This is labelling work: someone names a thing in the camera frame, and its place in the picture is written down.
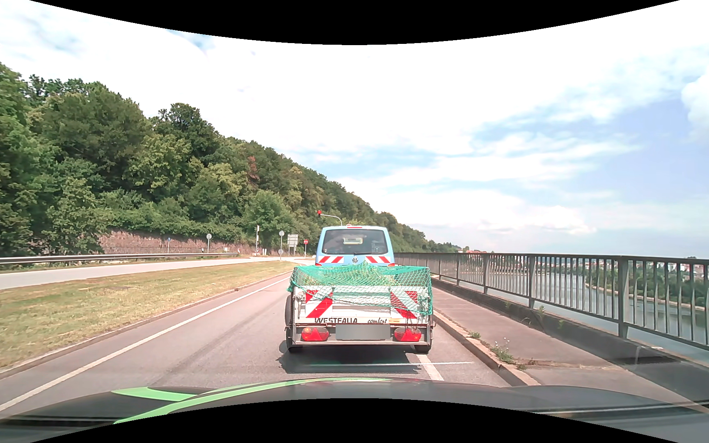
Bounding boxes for light blue van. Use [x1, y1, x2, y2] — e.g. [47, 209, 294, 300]
[314, 225, 396, 268]

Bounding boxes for trailer with green net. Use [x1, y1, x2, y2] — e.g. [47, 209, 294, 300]
[284, 263, 436, 354]

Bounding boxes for grey paved pavement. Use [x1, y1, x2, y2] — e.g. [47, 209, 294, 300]
[431, 280, 709, 407]

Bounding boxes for grey asphalt road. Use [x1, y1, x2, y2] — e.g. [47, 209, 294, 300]
[0, 271, 512, 432]

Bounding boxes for car's own bonnet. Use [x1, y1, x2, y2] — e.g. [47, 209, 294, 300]
[0, 377, 709, 443]

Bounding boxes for road markings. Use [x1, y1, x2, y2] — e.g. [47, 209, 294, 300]
[0, 276, 475, 432]

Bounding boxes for grey metal railing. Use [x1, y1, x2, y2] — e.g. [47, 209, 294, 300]
[394, 251, 709, 358]

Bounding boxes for wooded hillside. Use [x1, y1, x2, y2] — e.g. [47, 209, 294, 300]
[0, 23, 461, 259]

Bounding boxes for dry grass median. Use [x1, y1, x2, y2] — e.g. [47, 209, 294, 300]
[0, 260, 299, 382]

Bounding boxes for grey opposite road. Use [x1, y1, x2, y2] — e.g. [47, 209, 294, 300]
[0, 256, 315, 297]

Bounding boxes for river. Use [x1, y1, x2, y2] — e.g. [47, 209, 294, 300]
[453, 261, 709, 358]

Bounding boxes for tree-lined river bank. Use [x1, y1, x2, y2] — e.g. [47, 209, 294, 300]
[585, 257, 709, 320]

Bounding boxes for red stone retaining wall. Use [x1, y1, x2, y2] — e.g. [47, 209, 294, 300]
[97, 229, 281, 257]

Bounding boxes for metal guard rail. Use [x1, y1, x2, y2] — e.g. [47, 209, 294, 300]
[0, 252, 240, 269]

